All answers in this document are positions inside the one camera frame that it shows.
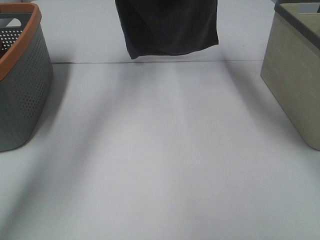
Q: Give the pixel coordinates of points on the dark grey towel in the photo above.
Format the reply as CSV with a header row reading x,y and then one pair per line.
x,y
167,27

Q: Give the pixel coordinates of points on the beige basket grey rim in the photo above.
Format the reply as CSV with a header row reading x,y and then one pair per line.
x,y
291,65

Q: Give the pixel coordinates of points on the grey perforated basket orange rim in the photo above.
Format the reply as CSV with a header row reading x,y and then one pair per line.
x,y
26,73

